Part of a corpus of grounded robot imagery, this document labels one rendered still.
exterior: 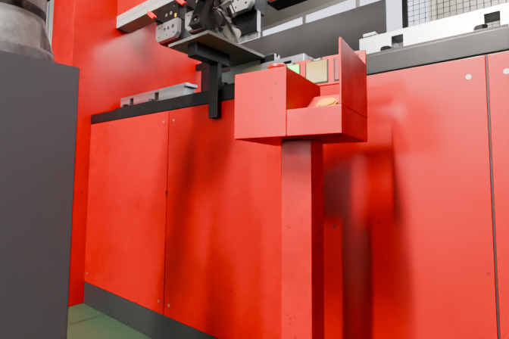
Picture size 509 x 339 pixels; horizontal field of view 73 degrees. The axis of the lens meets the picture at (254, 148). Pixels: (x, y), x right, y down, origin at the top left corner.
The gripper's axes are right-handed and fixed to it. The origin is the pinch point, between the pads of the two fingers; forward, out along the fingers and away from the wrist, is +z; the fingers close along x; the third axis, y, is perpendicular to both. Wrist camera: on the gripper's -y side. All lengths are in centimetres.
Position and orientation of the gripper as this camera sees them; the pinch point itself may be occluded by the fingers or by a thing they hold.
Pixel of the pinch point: (228, 51)
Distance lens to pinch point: 118.8
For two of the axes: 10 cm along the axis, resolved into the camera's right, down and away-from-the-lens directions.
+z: 3.7, 8.0, 4.7
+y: 4.5, -6.0, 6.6
